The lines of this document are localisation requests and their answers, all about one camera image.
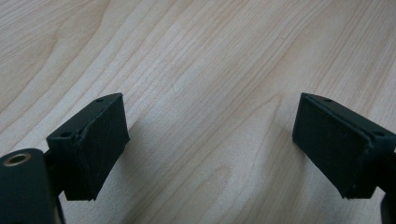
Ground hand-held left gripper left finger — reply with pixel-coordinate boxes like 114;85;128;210
46;91;131;202

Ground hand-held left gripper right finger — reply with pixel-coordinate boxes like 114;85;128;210
291;91;396;201

